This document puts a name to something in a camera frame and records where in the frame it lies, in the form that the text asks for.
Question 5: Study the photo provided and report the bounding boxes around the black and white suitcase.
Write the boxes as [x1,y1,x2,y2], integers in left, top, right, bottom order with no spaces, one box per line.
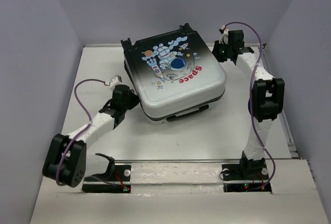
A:
[121,23,227,123]

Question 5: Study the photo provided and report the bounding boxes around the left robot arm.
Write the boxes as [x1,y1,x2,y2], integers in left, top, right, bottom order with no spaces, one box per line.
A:
[42,84,140,188]

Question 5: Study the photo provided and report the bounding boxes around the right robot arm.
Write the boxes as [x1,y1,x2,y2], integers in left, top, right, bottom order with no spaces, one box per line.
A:
[212,26,285,182]

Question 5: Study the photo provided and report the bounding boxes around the white cardboard front panel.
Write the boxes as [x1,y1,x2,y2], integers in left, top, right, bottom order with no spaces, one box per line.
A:
[31,159,328,223]

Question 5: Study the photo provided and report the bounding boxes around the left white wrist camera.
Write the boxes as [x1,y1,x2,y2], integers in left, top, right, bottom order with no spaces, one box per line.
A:
[108,74,123,91]

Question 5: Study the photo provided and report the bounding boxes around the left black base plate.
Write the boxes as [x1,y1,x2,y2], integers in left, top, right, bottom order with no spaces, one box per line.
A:
[81,164,132,193]

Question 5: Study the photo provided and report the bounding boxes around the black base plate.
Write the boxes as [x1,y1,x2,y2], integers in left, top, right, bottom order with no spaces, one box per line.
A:
[219,163,272,193]
[81,164,132,193]

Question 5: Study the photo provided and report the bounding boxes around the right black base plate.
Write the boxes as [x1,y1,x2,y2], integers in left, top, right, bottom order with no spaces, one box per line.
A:
[219,163,272,193]

